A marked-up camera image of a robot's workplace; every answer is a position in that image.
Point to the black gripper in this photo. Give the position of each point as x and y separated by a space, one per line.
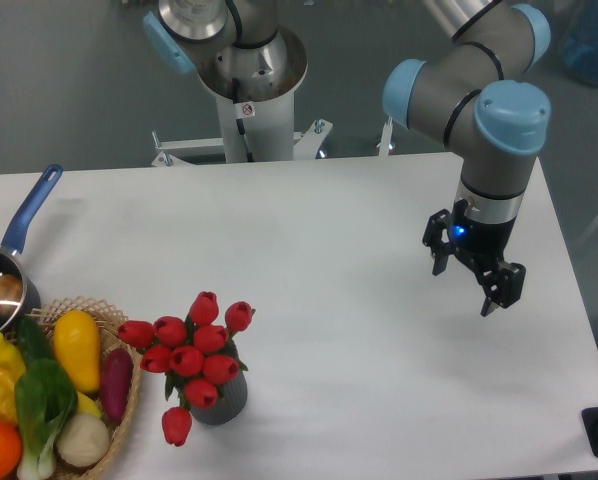
480 246

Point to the red tulip bouquet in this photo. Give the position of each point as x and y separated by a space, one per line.
177 347

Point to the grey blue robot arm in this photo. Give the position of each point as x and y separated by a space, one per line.
472 102

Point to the grey ribbed vase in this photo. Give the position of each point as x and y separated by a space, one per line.
219 392

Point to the blue translucent container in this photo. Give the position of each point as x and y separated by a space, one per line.
579 46

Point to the woven bamboo basket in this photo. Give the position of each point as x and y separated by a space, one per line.
108 318

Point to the purple eggplant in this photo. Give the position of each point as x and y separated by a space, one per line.
115 383

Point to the yellow squash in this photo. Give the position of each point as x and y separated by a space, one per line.
77 347

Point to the white garlic bulb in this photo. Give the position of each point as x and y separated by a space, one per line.
84 441

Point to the green bok choy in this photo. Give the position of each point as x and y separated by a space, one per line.
45 399

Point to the brown bread roll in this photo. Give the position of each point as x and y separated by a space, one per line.
11 290

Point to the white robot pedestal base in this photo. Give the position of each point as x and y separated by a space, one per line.
254 92

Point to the blue handled saucepan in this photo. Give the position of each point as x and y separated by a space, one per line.
13 242

